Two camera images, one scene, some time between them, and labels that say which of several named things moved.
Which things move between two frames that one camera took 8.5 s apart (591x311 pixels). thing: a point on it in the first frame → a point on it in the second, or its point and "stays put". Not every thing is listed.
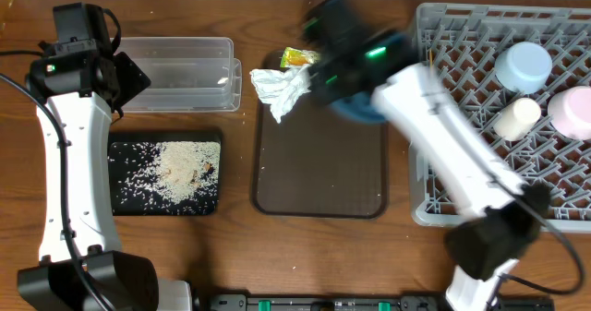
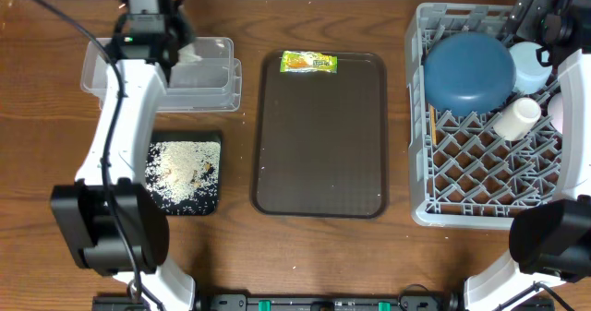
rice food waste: [164, 176] stays put
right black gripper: [320, 74] → [527, 14]
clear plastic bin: [187, 74] stays put
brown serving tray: [317, 163] stays put
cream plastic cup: [517, 119] stays put
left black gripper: [131, 77] → [183, 35]
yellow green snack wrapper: [294, 56] stays put
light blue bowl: [524, 67] stays put
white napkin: [282, 89] → [186, 55]
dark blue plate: [359, 107] → [468, 74]
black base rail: [366, 303] stays put
